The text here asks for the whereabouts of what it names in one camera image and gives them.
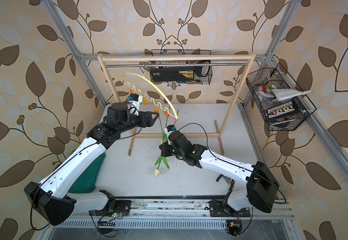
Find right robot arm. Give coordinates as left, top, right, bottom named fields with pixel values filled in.
left=159, top=131, right=280, bottom=214

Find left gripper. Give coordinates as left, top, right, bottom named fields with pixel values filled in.
left=118, top=110, right=162, bottom=136

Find wire basket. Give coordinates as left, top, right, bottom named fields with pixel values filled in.
left=145, top=60, right=213, bottom=85
left=246, top=64, right=317, bottom=131

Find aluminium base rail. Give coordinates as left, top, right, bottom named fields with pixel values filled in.
left=63, top=198, right=296, bottom=221

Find white paper in basket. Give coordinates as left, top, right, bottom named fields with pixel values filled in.
left=270, top=89, right=312, bottom=101

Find back wire basket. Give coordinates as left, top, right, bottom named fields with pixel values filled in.
left=145, top=60, right=213, bottom=85

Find white tulip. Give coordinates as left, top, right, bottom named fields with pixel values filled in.
left=153, top=134, right=170, bottom=177
left=159, top=118, right=168, bottom=144

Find black box in basket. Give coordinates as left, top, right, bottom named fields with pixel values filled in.
left=150, top=67, right=195, bottom=83

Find green tool case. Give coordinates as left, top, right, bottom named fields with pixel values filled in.
left=68, top=153, right=106, bottom=194

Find yellow clip hanger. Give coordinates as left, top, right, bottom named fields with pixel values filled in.
left=120, top=71, right=179, bottom=122

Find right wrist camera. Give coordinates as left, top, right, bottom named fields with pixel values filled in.
left=164, top=125, right=177, bottom=145

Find orange handled pliers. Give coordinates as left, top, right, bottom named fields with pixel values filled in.
left=216, top=174, right=233, bottom=185

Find right wire basket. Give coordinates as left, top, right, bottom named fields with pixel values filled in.
left=246, top=64, right=317, bottom=131

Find wooden clothes rack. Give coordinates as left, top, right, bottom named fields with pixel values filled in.
left=97, top=53, right=256, bottom=156

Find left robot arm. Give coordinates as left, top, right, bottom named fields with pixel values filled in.
left=25, top=103, right=159, bottom=226

